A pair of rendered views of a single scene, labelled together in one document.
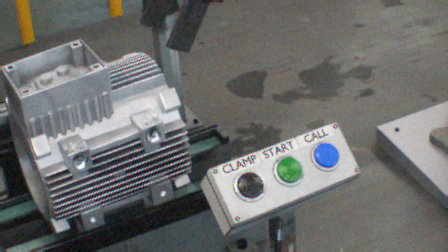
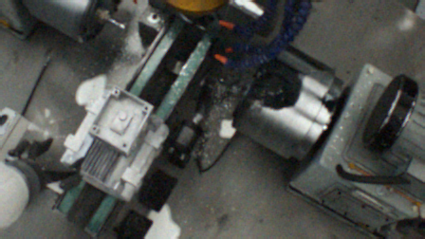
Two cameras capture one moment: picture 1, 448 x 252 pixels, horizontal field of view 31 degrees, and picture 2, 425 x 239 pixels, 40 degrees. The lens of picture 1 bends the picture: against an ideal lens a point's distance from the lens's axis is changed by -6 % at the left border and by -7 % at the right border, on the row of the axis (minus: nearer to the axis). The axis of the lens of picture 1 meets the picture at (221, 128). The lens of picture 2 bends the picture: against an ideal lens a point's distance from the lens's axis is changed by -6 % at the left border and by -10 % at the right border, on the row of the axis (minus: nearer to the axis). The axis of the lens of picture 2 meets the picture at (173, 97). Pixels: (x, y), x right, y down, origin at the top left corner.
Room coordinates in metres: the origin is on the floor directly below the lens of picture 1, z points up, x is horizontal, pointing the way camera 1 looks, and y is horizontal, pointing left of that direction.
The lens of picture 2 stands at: (1.26, 0.05, 2.49)
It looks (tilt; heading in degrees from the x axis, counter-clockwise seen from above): 73 degrees down; 137
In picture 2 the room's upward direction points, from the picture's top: 8 degrees clockwise
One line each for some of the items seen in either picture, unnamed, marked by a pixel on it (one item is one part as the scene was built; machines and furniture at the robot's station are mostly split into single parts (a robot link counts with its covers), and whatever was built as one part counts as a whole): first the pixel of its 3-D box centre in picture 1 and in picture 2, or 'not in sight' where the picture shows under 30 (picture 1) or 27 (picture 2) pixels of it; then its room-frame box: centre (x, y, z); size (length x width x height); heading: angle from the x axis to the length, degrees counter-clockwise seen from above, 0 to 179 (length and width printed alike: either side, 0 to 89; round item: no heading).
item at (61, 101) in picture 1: (56, 91); (120, 122); (0.93, 0.21, 1.11); 0.12 x 0.11 x 0.07; 116
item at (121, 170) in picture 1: (94, 142); (114, 146); (0.94, 0.17, 1.02); 0.20 x 0.19 x 0.19; 116
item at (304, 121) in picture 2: not in sight; (296, 105); (1.12, 0.59, 1.04); 0.41 x 0.25 x 0.25; 25
